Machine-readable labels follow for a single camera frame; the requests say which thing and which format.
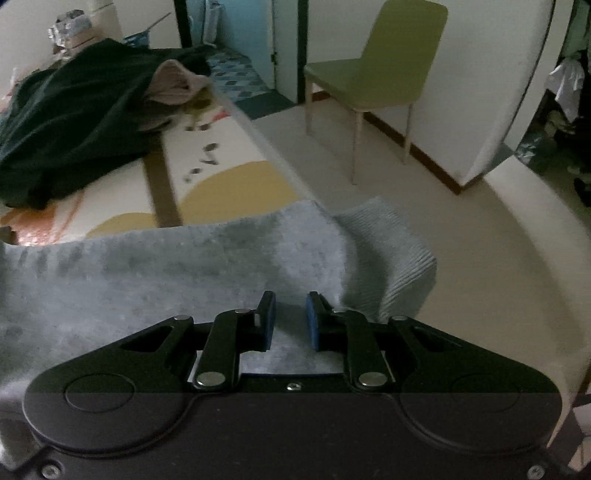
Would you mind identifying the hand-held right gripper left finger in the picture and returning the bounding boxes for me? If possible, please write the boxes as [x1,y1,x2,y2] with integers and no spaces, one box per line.
[119,291,278,393]

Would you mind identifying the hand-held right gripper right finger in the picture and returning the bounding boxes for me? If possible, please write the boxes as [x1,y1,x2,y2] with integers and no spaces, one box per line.
[305,291,462,394]

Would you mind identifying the grey sweatshirt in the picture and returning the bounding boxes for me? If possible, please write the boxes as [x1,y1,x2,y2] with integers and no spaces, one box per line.
[0,196,438,462]

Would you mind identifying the printed foam play mat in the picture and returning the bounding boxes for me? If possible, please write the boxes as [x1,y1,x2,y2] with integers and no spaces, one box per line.
[0,78,319,245]

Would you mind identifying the patterned floor rug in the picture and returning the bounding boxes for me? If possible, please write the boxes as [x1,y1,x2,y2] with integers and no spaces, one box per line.
[205,48,296,116]

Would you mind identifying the beige cloth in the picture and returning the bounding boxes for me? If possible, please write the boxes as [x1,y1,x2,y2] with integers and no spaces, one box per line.
[147,59,214,108]

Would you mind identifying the green chair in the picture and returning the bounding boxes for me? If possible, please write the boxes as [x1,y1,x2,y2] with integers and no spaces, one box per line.
[304,0,450,185]

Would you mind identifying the dark jeans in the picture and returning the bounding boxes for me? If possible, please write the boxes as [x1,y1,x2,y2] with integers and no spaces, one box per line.
[0,38,215,209]

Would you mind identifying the dark clutter pile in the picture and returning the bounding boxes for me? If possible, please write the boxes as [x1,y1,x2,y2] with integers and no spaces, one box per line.
[515,46,591,208]

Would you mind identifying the white hanging cloth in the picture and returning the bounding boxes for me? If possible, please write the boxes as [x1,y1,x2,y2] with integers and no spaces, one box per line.
[545,60,585,121]

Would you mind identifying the silver foil bag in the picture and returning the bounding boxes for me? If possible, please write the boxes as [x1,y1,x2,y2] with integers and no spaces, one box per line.
[48,11,100,47]

